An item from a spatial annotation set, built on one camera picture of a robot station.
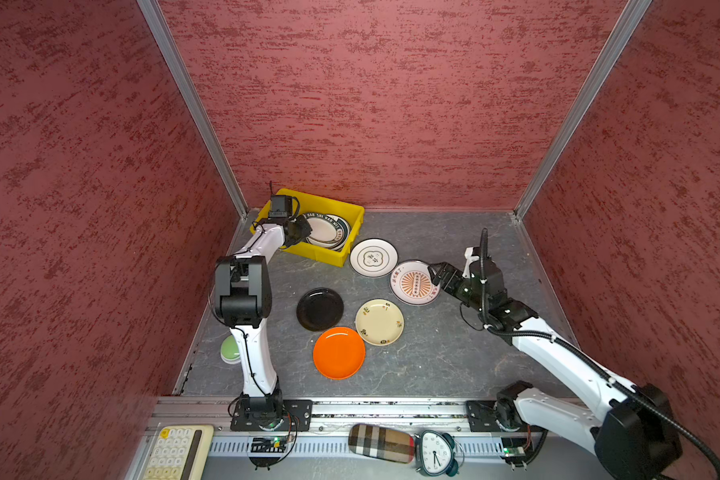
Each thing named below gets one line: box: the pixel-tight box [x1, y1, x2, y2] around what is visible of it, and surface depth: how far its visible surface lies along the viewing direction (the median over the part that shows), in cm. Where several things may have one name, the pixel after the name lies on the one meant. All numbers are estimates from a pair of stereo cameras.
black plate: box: [296, 287, 344, 332], surface depth 94 cm
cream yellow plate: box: [355, 298, 405, 346], surface depth 92 cm
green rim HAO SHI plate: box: [305, 213, 351, 251], surface depth 115 cm
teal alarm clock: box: [414, 429, 465, 477], surface depth 68 cm
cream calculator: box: [144, 424, 215, 480], surface depth 69 cm
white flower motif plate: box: [349, 238, 399, 278], surface depth 108 cm
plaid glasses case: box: [348, 423, 415, 464], surface depth 69 cm
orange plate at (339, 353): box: [313, 326, 366, 380], surface depth 85 cm
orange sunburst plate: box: [390, 259, 441, 306], surface depth 100 cm
